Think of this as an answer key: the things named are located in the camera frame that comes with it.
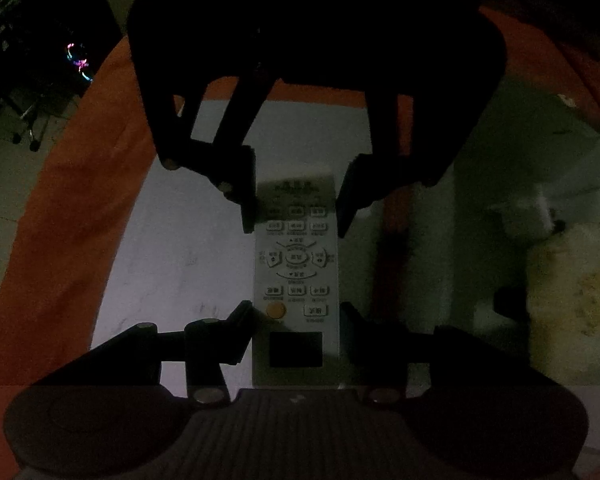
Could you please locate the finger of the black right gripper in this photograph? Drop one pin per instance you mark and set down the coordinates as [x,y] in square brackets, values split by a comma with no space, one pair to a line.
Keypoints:
[231,169]
[369,178]

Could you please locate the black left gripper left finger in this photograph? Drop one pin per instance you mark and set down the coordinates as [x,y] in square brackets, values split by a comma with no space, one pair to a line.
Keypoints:
[209,343]

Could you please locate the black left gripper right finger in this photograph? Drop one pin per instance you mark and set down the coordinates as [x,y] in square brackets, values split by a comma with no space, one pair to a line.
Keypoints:
[375,344]

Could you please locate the grey remote control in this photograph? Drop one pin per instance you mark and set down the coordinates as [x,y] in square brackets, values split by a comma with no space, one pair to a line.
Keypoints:
[296,279]

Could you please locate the white box lid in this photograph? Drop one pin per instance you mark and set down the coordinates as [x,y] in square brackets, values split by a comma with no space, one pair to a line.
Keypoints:
[184,256]

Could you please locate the black office chair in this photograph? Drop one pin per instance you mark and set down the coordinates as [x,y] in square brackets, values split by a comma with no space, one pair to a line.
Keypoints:
[34,113]

